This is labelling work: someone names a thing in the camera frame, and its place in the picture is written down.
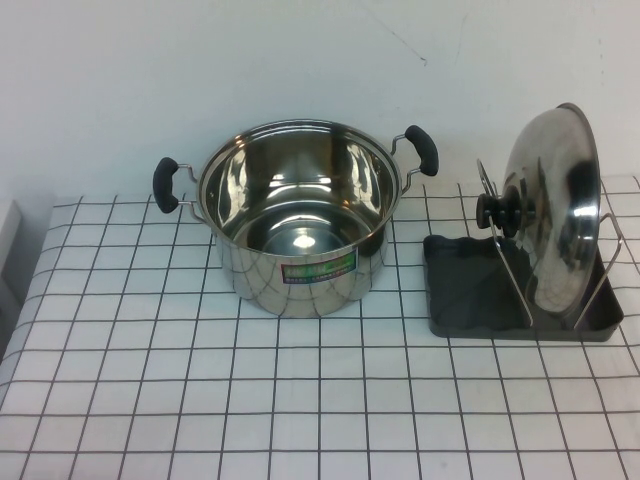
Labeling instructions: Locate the stainless steel pot lid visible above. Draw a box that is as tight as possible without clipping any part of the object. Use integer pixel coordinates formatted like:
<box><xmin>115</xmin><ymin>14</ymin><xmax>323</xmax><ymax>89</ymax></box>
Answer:
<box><xmin>474</xmin><ymin>102</ymin><xmax>601</xmax><ymax>321</ymax></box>

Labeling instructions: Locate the stainless steel cooking pot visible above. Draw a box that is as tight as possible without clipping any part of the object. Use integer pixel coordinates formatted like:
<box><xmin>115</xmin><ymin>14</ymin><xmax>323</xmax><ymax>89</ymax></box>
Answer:
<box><xmin>152</xmin><ymin>118</ymin><xmax>440</xmax><ymax>319</ymax></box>

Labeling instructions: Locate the white black grid tablecloth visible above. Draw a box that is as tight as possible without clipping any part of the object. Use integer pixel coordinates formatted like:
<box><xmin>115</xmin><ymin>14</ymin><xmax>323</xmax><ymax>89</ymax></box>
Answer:
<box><xmin>0</xmin><ymin>172</ymin><xmax>640</xmax><ymax>480</ymax></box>

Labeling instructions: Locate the grey box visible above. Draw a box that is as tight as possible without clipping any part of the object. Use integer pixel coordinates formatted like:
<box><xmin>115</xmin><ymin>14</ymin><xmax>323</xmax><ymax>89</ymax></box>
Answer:
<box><xmin>0</xmin><ymin>199</ymin><xmax>24</xmax><ymax>306</ymax></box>

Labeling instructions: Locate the black tray wire lid rack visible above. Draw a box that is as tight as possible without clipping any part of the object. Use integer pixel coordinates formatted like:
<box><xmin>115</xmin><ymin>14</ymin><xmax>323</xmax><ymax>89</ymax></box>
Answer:
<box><xmin>423</xmin><ymin>158</ymin><xmax>625</xmax><ymax>344</ymax></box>

